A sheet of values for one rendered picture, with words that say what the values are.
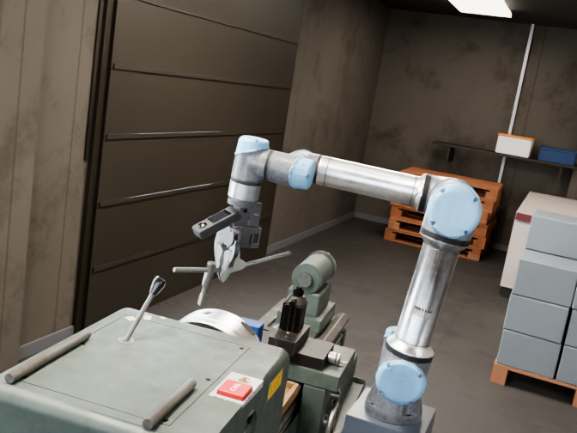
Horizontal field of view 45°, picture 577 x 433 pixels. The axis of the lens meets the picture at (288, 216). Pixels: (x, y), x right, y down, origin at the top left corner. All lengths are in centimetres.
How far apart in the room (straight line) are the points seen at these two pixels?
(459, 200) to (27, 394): 97
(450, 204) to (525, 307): 366
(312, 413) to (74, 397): 129
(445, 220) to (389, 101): 890
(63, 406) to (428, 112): 921
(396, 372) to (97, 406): 68
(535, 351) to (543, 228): 92
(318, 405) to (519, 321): 288
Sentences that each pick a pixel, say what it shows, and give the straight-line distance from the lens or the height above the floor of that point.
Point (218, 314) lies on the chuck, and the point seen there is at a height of 124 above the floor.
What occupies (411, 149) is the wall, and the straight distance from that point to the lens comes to 1035.
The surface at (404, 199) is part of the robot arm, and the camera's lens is 173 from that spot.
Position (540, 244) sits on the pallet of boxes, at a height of 100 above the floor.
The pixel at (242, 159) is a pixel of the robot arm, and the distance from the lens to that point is 164.
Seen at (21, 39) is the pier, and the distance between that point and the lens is 386.
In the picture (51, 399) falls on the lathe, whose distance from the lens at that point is 143.
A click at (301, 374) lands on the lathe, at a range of 253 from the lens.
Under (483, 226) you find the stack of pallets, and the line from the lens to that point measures 916.
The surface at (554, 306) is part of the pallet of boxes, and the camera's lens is 516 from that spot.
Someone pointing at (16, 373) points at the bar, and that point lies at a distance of 149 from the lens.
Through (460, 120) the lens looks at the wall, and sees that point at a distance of 1022.
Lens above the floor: 192
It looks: 11 degrees down
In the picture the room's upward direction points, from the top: 9 degrees clockwise
